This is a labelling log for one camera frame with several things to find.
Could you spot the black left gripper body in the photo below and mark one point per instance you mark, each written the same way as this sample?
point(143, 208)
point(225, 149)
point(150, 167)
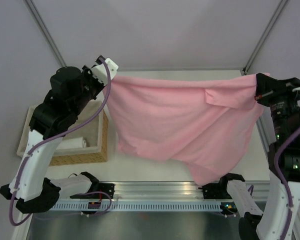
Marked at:
point(92, 86)

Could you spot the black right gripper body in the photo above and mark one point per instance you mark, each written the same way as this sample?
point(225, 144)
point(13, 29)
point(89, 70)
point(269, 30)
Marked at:
point(283, 94)

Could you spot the pink t shirt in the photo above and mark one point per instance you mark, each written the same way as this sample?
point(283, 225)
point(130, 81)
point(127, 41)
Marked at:
point(205, 124)

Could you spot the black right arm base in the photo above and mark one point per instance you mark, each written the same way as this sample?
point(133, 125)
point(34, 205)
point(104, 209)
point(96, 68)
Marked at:
point(214, 191)

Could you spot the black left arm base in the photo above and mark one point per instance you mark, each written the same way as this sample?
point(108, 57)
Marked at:
point(98, 193)

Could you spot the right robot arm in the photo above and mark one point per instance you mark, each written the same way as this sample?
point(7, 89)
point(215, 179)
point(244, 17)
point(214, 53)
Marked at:
point(276, 221)

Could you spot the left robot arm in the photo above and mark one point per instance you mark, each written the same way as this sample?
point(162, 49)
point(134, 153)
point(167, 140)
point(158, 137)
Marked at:
point(72, 88)

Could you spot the wicker basket with liner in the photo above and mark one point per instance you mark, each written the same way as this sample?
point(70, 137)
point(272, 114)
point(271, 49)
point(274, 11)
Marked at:
point(95, 133)

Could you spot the rolled white t shirt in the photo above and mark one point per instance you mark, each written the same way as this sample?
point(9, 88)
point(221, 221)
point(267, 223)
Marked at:
point(73, 143)

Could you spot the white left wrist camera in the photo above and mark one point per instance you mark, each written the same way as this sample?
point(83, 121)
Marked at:
point(104, 70)

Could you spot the aluminium frame rail back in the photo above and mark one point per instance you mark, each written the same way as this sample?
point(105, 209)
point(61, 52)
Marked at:
point(145, 69)

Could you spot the aluminium frame post right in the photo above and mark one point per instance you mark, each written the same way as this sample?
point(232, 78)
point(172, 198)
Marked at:
point(280, 8)

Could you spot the aluminium frame post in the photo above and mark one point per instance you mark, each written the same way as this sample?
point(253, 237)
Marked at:
point(33, 10)
point(280, 8)

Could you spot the aluminium frame post left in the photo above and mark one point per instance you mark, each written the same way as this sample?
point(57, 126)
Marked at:
point(33, 10)

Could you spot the aluminium mounting rail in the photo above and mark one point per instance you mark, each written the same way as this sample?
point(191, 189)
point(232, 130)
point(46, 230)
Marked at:
point(159, 191)

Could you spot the white slotted cable duct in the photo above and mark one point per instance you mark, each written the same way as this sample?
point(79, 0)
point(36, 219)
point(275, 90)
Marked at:
point(143, 206)

